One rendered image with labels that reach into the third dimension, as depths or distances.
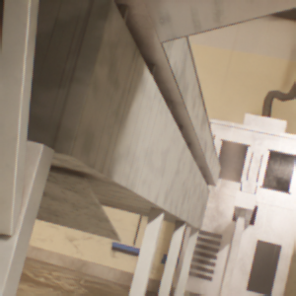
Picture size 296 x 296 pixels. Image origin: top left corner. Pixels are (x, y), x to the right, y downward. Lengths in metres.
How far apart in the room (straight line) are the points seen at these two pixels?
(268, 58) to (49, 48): 6.58
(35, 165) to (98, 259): 6.42
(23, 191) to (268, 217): 4.81
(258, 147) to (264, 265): 1.17
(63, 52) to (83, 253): 6.41
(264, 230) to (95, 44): 4.72
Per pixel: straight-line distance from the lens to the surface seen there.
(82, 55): 0.73
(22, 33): 0.56
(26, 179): 0.63
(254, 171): 5.41
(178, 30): 0.90
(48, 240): 7.25
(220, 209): 5.37
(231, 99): 7.08
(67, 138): 0.70
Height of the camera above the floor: 0.74
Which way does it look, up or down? 8 degrees up
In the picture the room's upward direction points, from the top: 14 degrees clockwise
